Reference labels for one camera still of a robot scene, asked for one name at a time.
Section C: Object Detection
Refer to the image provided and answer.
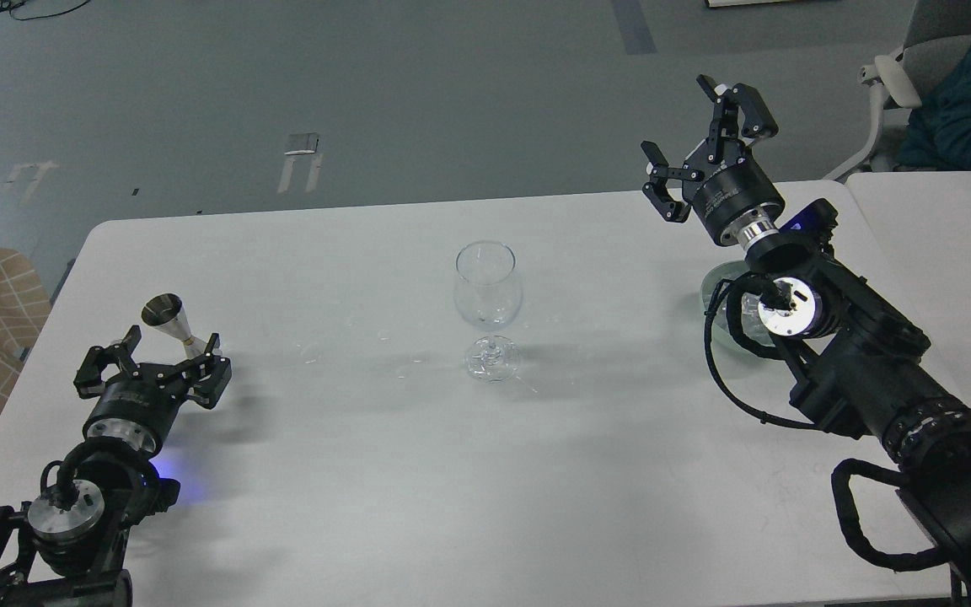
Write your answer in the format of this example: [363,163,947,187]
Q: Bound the clear wine glass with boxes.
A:
[453,239,523,383]

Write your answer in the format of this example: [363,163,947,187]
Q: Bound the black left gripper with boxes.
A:
[73,325,232,456]

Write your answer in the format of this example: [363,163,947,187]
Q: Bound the green bowl of ice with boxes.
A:
[700,261,781,360]

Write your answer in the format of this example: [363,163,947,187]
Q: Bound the white grey office chair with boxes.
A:
[825,1,971,183]

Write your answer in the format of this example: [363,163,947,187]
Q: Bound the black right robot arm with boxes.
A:
[641,74,971,602]

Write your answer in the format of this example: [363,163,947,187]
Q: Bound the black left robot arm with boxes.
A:
[0,325,233,606]

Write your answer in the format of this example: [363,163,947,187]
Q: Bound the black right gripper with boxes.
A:
[641,74,785,247]

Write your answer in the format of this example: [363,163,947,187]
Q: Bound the steel cocktail jigger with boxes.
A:
[140,293,206,360]

